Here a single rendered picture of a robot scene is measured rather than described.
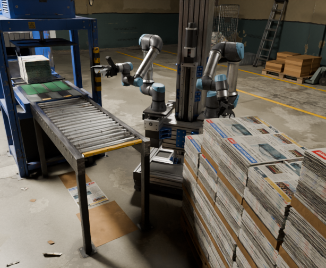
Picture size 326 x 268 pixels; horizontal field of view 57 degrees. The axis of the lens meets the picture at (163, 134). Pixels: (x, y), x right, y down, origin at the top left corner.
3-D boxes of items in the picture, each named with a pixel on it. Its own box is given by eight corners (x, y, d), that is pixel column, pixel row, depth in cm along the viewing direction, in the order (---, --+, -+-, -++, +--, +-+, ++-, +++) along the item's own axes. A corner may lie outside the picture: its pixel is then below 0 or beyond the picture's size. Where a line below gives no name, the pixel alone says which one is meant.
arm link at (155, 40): (170, 42, 254) (142, 90, 247) (161, 41, 261) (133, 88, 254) (163, 33, 245) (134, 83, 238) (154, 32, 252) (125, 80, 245)
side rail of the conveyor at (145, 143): (151, 155, 223) (151, 140, 218) (144, 156, 220) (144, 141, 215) (85, 105, 324) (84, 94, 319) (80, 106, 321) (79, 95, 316)
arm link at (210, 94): (207, 102, 265) (208, 87, 259) (222, 104, 261) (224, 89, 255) (204, 106, 255) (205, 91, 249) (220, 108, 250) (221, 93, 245)
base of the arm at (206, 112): (204, 112, 271) (205, 101, 267) (221, 114, 266) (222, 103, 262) (201, 117, 257) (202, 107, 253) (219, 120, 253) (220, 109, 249)
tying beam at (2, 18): (97, 29, 303) (96, 18, 299) (-8, 32, 254) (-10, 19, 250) (75, 24, 354) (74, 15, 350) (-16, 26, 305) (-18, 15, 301)
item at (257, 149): (283, 133, 169) (283, 132, 169) (319, 157, 144) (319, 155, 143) (223, 139, 160) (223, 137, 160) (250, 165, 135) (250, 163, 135)
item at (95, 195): (109, 200, 283) (109, 199, 282) (79, 210, 268) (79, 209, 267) (94, 181, 311) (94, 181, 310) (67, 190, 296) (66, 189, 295)
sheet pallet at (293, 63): (320, 80, 762) (326, 57, 739) (301, 84, 719) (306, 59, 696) (280, 70, 853) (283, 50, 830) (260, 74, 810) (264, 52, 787)
